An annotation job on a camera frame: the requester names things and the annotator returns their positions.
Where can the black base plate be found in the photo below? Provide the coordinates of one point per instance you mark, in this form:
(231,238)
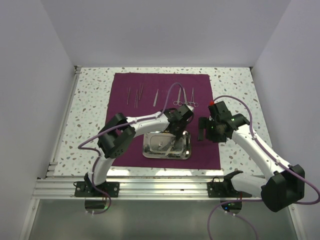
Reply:
(84,191)
(218,188)

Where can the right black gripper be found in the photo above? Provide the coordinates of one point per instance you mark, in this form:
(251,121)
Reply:
(205,123)

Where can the steel instrument tray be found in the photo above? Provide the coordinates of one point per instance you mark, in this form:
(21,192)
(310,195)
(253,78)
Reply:
(155,145)

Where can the thin steel forceps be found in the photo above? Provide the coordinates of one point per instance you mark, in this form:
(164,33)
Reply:
(138,95)

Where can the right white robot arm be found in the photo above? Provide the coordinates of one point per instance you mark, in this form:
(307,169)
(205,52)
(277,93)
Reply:
(282,183)

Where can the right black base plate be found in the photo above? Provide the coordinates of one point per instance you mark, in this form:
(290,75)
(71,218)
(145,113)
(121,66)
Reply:
(218,188)

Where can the steel scalpel handle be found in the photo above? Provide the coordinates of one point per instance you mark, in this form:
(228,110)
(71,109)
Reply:
(170,148)

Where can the steel scissors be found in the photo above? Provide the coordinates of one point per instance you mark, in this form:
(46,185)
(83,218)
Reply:
(178,102)
(185,98)

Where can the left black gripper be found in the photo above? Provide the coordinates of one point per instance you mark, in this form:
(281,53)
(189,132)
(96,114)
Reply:
(179,133)

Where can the aluminium rail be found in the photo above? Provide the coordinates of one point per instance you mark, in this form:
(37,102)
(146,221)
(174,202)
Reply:
(147,188)
(58,140)

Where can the purple cloth wrap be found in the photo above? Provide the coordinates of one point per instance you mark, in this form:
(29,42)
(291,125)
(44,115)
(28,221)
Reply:
(204,154)

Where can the steel tweezers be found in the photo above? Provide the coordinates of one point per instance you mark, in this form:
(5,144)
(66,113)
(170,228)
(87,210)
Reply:
(156,98)

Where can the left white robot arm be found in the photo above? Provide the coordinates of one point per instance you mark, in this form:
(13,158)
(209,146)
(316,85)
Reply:
(117,135)

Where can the aluminium left rail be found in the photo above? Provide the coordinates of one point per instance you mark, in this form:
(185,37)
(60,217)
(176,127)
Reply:
(58,140)

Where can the aluminium front rail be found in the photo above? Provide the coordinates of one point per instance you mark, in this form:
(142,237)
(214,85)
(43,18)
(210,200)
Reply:
(147,188)

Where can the steel hemostat clamp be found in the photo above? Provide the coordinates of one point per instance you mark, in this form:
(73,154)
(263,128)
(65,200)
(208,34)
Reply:
(192,100)

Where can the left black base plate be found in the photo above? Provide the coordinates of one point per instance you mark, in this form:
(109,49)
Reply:
(84,191)

